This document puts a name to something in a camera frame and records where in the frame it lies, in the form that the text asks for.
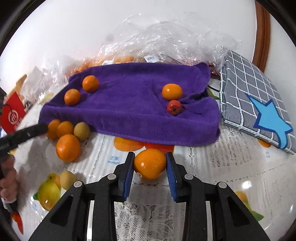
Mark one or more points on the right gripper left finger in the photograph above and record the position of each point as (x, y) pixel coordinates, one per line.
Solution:
(114, 187)

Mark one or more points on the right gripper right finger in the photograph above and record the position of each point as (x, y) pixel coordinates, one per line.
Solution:
(188, 189)

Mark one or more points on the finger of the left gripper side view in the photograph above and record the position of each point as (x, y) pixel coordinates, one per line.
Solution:
(30, 132)

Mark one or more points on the orange kumquat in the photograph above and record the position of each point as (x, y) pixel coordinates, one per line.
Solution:
(150, 164)

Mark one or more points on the orange tangerine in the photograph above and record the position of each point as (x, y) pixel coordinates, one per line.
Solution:
(68, 148)
(90, 83)
(72, 97)
(65, 127)

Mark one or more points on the yellow-green small fruit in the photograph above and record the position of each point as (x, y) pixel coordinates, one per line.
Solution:
(81, 131)
(67, 179)

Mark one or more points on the small red fruit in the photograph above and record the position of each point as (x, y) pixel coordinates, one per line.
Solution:
(174, 107)

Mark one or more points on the smooth orange citrus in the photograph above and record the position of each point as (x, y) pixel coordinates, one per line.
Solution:
(172, 91)

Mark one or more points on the person's left hand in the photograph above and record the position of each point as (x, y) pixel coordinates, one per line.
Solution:
(9, 184)

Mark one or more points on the red box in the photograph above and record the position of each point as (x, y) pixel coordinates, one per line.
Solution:
(13, 114)

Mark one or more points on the white crumpled bag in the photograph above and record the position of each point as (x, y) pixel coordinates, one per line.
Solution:
(37, 83)

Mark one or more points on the purple towel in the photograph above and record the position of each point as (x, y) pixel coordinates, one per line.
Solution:
(129, 104)

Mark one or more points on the grey checked cushion blue star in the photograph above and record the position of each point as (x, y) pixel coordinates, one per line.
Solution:
(251, 103)

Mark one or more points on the clear plastic bags pile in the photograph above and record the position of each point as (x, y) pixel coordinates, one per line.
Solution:
(186, 39)

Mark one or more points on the brown wooden door frame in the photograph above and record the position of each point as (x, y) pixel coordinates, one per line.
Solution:
(262, 41)

